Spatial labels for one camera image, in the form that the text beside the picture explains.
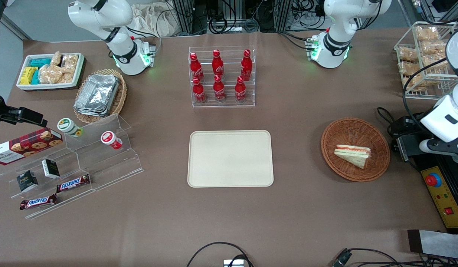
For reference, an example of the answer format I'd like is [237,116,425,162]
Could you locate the round brown wicker basket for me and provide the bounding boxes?
[321,118,391,182]

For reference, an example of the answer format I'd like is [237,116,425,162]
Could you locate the triangular white bread sandwich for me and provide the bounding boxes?
[334,144,372,169]

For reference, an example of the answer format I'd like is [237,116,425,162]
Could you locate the red cola bottle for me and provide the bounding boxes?
[241,49,253,81]
[189,52,205,83]
[235,76,247,103]
[212,49,224,78]
[213,75,226,102]
[192,77,207,104]

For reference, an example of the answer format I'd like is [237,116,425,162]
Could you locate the small black white box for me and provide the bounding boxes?
[42,159,60,179]

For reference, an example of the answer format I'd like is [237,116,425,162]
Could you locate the cream rectangular tray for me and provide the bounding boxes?
[187,130,274,188]

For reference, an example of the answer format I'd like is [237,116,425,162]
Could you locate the clear acrylic bottle rack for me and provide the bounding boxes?
[188,45,256,108]

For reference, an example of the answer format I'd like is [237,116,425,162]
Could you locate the black cable with connector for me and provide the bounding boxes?
[332,248,458,267]

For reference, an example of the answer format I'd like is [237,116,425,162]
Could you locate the black clamp device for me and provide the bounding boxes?
[387,115,425,164]

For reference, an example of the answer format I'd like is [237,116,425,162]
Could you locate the red tartan cookie box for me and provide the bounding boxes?
[0,128,63,166]

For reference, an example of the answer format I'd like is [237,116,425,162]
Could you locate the stacked aluminium foil containers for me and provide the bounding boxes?
[73,74,120,118]

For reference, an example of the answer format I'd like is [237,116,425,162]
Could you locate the beige cloth bag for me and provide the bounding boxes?
[132,3,177,37]

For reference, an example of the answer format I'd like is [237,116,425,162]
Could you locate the yellow snack pack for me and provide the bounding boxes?
[20,67,37,85]

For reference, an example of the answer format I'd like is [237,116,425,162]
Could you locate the oval tan wicker basket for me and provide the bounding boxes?
[73,69,127,125]

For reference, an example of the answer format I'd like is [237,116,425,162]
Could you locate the grey flat panel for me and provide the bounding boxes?
[407,229,458,260]

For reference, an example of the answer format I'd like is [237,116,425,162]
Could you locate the red-lidded white cup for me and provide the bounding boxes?
[101,131,123,150]

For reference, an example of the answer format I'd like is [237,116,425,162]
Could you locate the black looped cable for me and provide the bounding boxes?
[186,242,254,267]

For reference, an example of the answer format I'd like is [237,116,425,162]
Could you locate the clear acrylic stepped shelf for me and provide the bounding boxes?
[0,113,145,220]

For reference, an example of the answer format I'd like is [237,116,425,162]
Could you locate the bagged bread roll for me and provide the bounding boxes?
[422,40,447,56]
[398,46,419,62]
[424,56,451,72]
[403,76,425,92]
[398,61,422,77]
[416,26,440,42]

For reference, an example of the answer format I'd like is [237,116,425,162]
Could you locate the brown chocolate bar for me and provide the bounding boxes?
[19,194,58,211]
[56,174,91,193]

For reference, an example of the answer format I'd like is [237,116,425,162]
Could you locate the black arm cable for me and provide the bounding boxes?
[401,57,449,125]

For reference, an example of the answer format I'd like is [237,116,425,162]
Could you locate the white wire basket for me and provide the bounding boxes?
[394,22,458,100]

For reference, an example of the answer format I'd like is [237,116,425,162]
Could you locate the white rectangular snack bin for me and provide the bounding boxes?
[16,53,85,91]

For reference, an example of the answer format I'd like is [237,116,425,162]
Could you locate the yellow emergency stop box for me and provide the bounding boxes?
[415,152,458,234]

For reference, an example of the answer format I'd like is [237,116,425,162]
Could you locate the aluminium frame post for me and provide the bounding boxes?
[275,0,292,32]
[173,0,194,36]

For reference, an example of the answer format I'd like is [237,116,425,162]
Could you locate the small dark green box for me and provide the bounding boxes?
[16,170,39,192]

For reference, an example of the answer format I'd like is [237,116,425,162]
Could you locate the green-lidded white cup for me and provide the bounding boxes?
[57,118,83,138]

